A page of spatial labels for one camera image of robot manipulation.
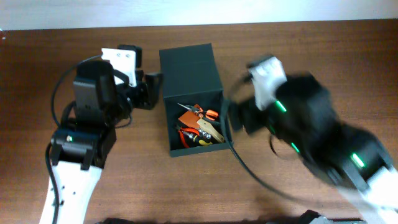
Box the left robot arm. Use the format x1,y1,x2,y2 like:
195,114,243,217
40,60,163,223

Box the orange scraper wooden handle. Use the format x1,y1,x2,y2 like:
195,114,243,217
178,111,224,143

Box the dark green box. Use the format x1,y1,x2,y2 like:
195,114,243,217
159,44,229,157

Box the red handled side cutters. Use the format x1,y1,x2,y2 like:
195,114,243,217
175,125,200,148

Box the orange socket bit holder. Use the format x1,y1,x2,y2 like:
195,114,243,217
198,129,212,139

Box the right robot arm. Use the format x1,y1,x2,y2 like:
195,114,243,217
223,74,397,223

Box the yellow black stubby screwdriver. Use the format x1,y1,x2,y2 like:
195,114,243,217
182,131,212,146

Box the orange black needle-nose pliers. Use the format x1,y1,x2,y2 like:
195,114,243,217
178,103,220,126

